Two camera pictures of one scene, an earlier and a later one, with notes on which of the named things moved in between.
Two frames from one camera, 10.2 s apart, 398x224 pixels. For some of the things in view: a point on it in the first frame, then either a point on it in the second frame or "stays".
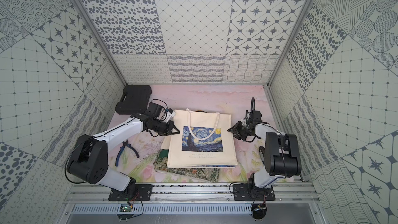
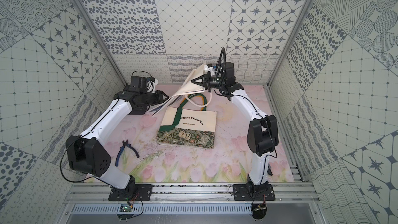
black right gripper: [236, 129] to [205, 81]
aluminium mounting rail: [99, 192] stays
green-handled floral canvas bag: [161, 164] to [188, 127]
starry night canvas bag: [201, 140] to [189, 87]
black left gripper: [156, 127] to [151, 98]
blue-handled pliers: [124, 143] stays
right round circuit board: [258, 210] stays
